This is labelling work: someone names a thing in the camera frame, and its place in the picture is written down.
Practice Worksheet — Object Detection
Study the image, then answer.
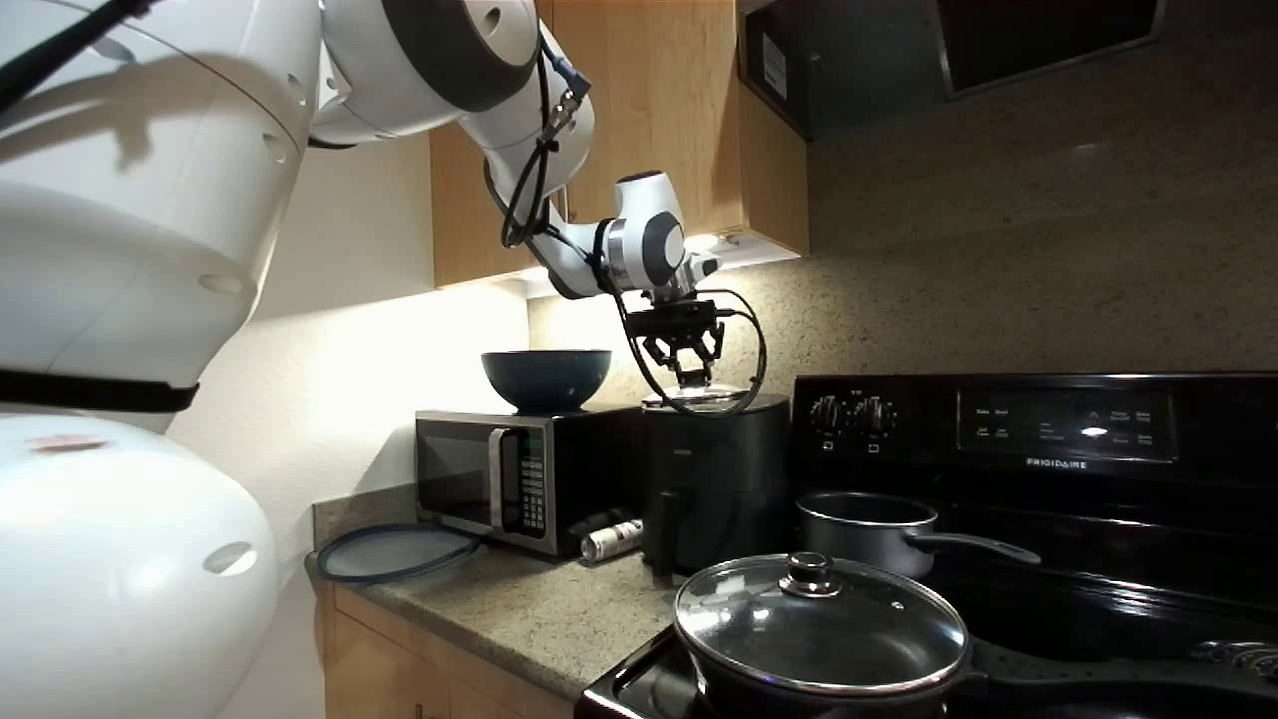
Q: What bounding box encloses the large black frying pan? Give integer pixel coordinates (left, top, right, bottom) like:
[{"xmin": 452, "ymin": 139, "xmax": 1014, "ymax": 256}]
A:
[{"xmin": 676, "ymin": 622, "xmax": 1202, "ymax": 719}]

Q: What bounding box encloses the black range hood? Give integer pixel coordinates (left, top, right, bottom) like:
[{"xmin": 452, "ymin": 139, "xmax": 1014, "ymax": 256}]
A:
[{"xmin": 733, "ymin": 0, "xmax": 1278, "ymax": 144}]

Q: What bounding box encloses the small salt shaker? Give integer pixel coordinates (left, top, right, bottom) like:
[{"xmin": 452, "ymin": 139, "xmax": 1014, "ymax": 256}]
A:
[{"xmin": 577, "ymin": 515, "xmax": 652, "ymax": 569}]

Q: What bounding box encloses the black air fryer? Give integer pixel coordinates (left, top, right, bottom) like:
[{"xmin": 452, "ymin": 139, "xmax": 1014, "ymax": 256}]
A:
[{"xmin": 640, "ymin": 397, "xmax": 792, "ymax": 585}]

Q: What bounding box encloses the stainless steel microwave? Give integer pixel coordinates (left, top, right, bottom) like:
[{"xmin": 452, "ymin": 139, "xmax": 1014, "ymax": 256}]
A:
[{"xmin": 412, "ymin": 408, "xmax": 652, "ymax": 562}]

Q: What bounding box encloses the black stove knob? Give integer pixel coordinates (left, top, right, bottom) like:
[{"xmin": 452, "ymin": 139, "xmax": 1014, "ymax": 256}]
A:
[
  {"xmin": 849, "ymin": 393, "xmax": 899, "ymax": 441},
  {"xmin": 808, "ymin": 393, "xmax": 853, "ymax": 441}
]

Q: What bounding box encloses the small black saucepan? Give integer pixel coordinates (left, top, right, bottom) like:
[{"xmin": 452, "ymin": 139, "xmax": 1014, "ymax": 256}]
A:
[{"xmin": 793, "ymin": 487, "xmax": 1045, "ymax": 585}]

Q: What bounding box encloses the black pan with lid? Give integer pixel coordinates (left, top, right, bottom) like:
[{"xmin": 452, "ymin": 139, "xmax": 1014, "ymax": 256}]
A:
[{"xmin": 672, "ymin": 547, "xmax": 975, "ymax": 709}]

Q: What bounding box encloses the grey round plate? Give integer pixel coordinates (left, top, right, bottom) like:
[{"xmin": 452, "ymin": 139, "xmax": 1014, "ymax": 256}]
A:
[{"xmin": 310, "ymin": 521, "xmax": 488, "ymax": 589}]

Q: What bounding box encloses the electric coil burner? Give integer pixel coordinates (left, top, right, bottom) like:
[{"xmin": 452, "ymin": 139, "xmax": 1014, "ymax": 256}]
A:
[{"xmin": 1192, "ymin": 637, "xmax": 1278, "ymax": 689}]

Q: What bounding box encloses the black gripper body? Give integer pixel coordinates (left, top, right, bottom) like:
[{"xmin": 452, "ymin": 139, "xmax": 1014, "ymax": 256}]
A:
[{"xmin": 624, "ymin": 301, "xmax": 733, "ymax": 344}]

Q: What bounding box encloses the wooden wall cabinet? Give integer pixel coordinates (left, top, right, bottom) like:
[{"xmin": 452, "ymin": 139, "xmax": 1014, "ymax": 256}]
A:
[{"xmin": 432, "ymin": 0, "xmax": 812, "ymax": 289}]

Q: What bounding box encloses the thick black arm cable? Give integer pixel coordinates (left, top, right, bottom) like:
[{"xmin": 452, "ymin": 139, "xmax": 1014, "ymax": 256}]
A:
[{"xmin": 0, "ymin": 0, "xmax": 595, "ymax": 256}]

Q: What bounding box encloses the dark round bowl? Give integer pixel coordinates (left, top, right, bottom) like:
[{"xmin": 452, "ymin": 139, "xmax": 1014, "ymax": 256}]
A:
[{"xmin": 477, "ymin": 349, "xmax": 616, "ymax": 418}]

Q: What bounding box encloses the black electric stove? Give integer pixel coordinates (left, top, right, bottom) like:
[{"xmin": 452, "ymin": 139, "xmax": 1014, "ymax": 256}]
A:
[{"xmin": 575, "ymin": 370, "xmax": 1278, "ymax": 719}]

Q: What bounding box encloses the wooden base cabinet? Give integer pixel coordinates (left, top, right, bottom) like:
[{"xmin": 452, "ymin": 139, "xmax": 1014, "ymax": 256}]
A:
[{"xmin": 310, "ymin": 585, "xmax": 575, "ymax": 719}]

